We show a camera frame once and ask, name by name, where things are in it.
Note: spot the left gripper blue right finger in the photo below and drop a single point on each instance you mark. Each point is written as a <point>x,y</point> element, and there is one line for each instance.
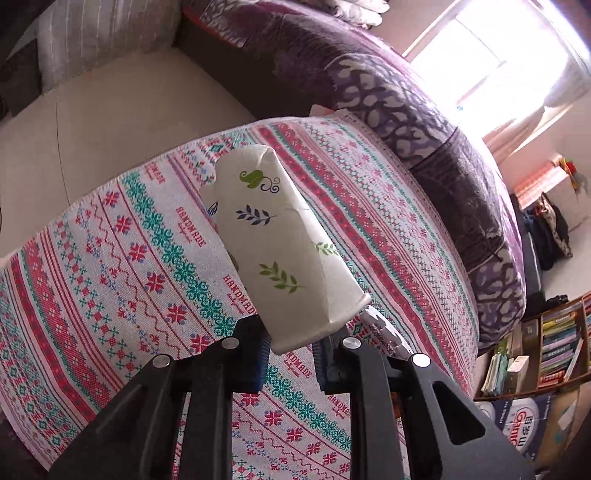
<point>326,369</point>

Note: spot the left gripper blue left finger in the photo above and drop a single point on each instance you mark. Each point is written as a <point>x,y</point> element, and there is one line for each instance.
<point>258,354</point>

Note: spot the white leaf-print paper cup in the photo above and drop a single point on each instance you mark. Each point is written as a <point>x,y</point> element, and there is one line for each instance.
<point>290,268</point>

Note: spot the patterned striped tablecloth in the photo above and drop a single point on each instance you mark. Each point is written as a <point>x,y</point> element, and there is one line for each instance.
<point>134,269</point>

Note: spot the lower Ganten water carton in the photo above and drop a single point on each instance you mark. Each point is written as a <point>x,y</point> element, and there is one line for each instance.
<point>523,421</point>

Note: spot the wooden bookshelf with books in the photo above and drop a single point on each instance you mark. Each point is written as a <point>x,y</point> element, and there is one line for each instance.
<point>549,352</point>

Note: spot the brown cardboard box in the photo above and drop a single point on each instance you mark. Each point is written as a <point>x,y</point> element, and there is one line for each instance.
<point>560,419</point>

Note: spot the purple patterned bed quilt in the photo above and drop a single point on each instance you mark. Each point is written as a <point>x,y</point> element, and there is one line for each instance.
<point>281,58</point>

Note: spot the window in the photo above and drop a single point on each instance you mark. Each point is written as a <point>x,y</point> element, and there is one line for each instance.
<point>496,62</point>

